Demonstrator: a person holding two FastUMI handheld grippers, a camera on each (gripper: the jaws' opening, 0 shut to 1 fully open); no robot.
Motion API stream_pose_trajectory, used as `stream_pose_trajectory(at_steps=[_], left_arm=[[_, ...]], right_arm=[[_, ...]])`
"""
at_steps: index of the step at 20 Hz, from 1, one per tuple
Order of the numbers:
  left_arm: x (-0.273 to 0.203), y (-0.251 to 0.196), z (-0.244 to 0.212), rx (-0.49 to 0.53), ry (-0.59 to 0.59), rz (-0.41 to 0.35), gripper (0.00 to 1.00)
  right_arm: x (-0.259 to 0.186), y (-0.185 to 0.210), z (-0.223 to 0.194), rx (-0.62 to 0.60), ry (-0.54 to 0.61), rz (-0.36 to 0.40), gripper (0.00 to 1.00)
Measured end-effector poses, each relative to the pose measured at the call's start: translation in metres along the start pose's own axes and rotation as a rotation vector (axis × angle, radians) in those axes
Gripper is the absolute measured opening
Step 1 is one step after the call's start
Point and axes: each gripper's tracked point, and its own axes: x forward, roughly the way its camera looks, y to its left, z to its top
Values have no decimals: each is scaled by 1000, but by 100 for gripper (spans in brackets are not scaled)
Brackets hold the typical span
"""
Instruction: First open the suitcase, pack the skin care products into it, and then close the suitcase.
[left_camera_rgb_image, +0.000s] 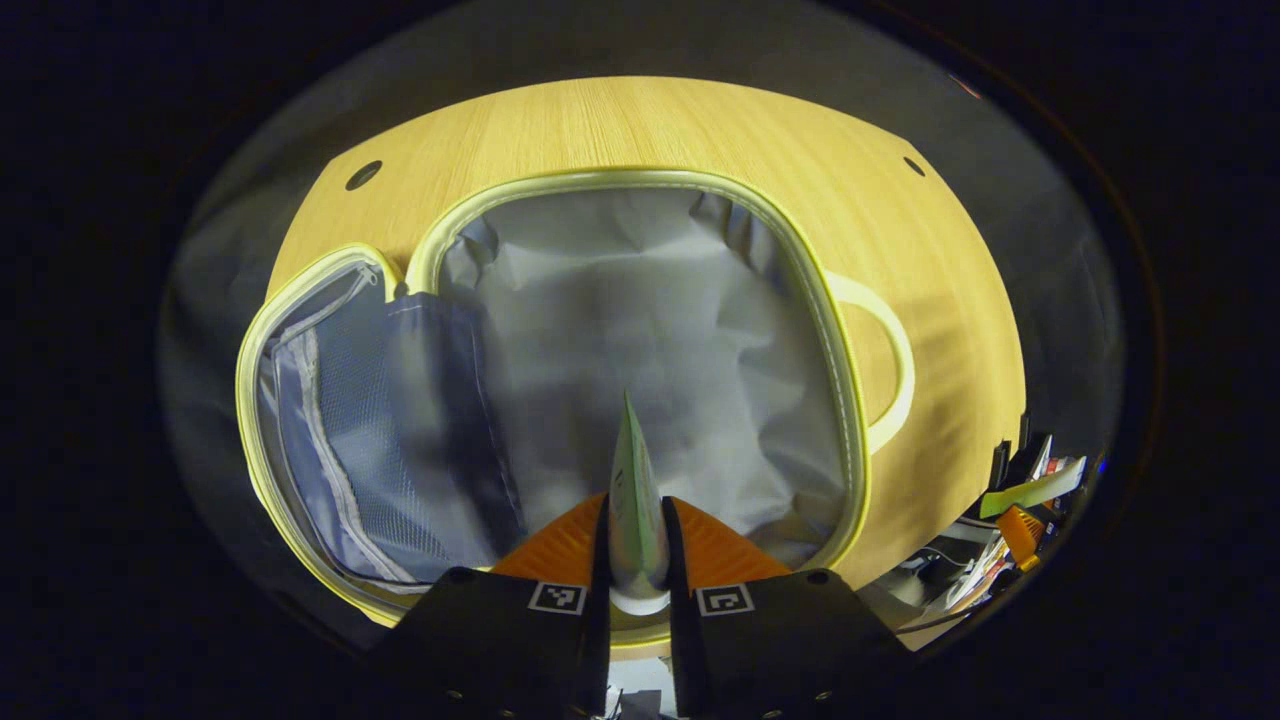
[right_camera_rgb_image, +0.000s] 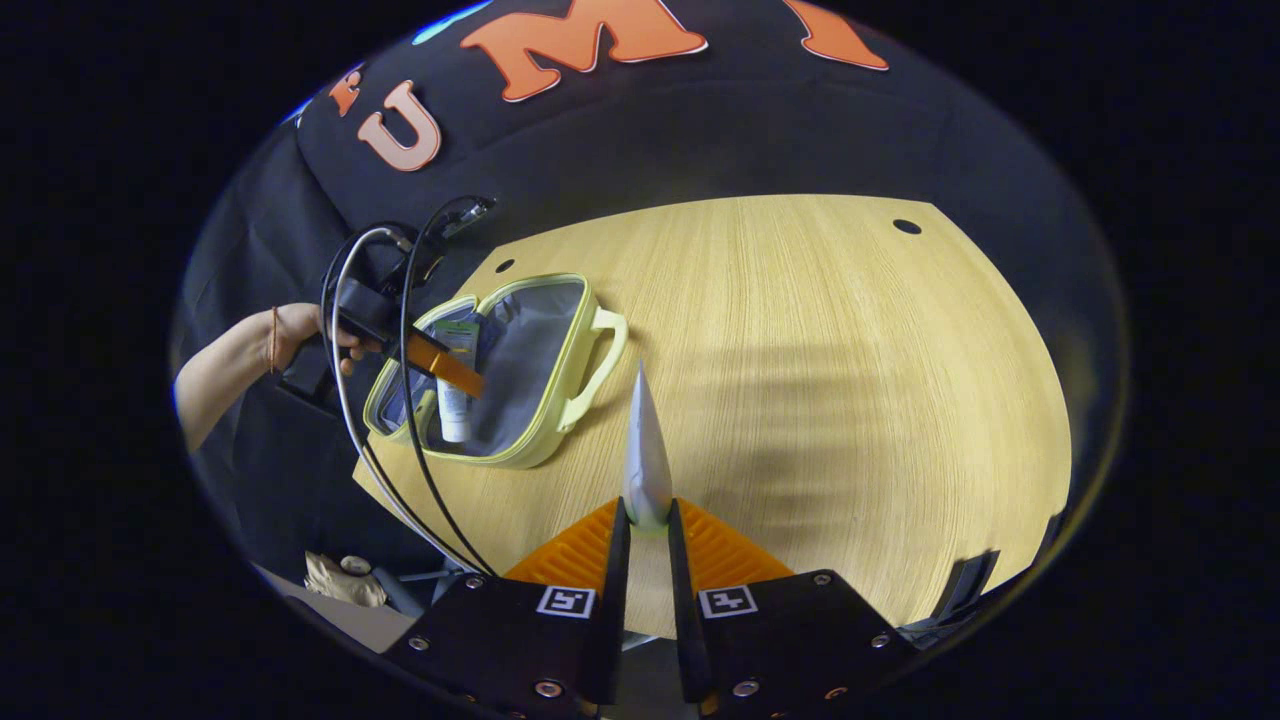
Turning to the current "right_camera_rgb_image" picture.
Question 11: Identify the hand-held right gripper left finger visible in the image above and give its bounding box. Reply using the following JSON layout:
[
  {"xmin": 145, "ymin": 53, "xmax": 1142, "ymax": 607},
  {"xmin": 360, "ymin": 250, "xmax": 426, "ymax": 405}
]
[{"xmin": 385, "ymin": 497, "xmax": 633, "ymax": 720}]

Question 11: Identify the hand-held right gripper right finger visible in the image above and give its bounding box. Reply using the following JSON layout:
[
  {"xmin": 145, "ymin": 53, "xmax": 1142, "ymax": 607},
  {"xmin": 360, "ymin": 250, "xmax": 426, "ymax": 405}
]
[{"xmin": 668, "ymin": 497, "xmax": 921, "ymax": 720}]

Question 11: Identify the white tube with green label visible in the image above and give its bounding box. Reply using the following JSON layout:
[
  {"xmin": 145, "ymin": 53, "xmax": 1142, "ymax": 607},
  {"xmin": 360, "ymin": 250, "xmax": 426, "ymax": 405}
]
[{"xmin": 432, "ymin": 318, "xmax": 483, "ymax": 444}]

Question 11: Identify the pale yellow suitcase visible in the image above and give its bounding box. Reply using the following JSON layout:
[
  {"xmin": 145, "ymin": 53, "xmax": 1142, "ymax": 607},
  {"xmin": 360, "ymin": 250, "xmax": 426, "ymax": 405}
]
[{"xmin": 362, "ymin": 272, "xmax": 631, "ymax": 471}]

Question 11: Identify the silver tube with green cap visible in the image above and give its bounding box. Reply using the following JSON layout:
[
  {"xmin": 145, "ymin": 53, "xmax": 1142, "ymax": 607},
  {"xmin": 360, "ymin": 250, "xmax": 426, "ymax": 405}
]
[{"xmin": 622, "ymin": 362, "xmax": 676, "ymax": 533}]

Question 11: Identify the grey chair base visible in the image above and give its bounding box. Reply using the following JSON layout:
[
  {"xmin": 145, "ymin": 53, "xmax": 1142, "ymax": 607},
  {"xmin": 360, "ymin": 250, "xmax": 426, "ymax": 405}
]
[{"xmin": 375, "ymin": 560, "xmax": 471, "ymax": 617}]

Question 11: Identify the crumpled tan object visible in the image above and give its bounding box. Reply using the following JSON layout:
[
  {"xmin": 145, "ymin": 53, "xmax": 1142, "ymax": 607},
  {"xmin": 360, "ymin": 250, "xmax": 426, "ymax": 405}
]
[{"xmin": 303, "ymin": 550, "xmax": 389, "ymax": 609}]

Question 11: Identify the black cable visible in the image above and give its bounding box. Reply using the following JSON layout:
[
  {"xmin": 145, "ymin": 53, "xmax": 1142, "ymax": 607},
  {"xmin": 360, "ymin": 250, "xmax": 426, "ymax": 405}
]
[{"xmin": 398, "ymin": 200, "xmax": 498, "ymax": 578}]

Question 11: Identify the grey cable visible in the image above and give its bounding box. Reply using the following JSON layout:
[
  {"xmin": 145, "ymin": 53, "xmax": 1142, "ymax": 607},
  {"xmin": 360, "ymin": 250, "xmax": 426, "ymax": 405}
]
[{"xmin": 328, "ymin": 225, "xmax": 483, "ymax": 574}]

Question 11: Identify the black table edge bracket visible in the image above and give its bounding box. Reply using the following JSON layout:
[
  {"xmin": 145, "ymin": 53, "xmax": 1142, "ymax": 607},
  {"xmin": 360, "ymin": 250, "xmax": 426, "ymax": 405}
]
[{"xmin": 930, "ymin": 548, "xmax": 1001, "ymax": 626}]

